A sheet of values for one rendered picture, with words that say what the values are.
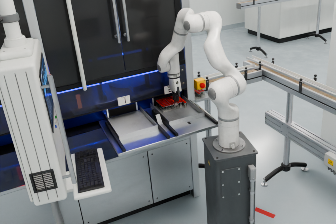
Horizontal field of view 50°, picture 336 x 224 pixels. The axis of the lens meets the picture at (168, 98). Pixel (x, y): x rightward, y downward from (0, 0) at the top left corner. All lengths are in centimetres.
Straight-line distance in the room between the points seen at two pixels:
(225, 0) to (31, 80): 672
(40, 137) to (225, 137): 99
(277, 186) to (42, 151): 209
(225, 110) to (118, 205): 127
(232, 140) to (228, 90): 32
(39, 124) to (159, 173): 130
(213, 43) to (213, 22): 12
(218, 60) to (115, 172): 119
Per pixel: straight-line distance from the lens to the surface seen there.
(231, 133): 208
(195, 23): 196
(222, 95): 192
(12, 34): 189
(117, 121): 251
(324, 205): 320
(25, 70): 171
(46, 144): 185
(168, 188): 297
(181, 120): 239
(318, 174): 351
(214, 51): 198
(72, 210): 279
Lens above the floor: 202
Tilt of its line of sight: 24 degrees down
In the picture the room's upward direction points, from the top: 5 degrees counter-clockwise
